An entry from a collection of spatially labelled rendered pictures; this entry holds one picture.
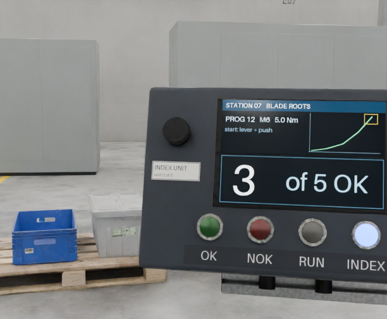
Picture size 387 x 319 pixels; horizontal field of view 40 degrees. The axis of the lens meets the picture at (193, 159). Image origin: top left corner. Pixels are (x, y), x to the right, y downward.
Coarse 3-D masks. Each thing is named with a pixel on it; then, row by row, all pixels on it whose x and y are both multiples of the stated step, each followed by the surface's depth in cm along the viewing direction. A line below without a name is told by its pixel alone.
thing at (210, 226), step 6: (204, 216) 53; (210, 216) 53; (216, 216) 53; (198, 222) 53; (204, 222) 52; (210, 222) 52; (216, 222) 52; (222, 222) 53; (198, 228) 53; (204, 228) 52; (210, 228) 52; (216, 228) 52; (222, 228) 52; (204, 234) 52; (210, 234) 52; (216, 234) 52; (210, 240) 53
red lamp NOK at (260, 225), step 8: (256, 216) 52; (264, 216) 52; (248, 224) 52; (256, 224) 51; (264, 224) 51; (272, 224) 52; (248, 232) 52; (256, 232) 51; (264, 232) 51; (272, 232) 52; (256, 240) 52; (264, 240) 52
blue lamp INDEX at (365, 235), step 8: (360, 224) 50; (368, 224) 50; (352, 232) 50; (360, 232) 50; (368, 232) 50; (376, 232) 50; (360, 240) 50; (368, 240) 50; (376, 240) 50; (368, 248) 50
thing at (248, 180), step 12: (228, 156) 54; (240, 156) 53; (252, 156) 53; (264, 156) 53; (228, 168) 53; (240, 168) 53; (252, 168) 53; (264, 168) 53; (228, 180) 53; (240, 180) 53; (252, 180) 53; (264, 180) 53; (228, 192) 53; (240, 192) 53; (252, 192) 53; (264, 192) 52; (264, 204) 52
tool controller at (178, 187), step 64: (192, 128) 55; (256, 128) 53; (320, 128) 52; (384, 128) 51; (192, 192) 54; (320, 192) 52; (384, 192) 51; (192, 256) 53; (256, 256) 52; (320, 256) 51; (384, 256) 50
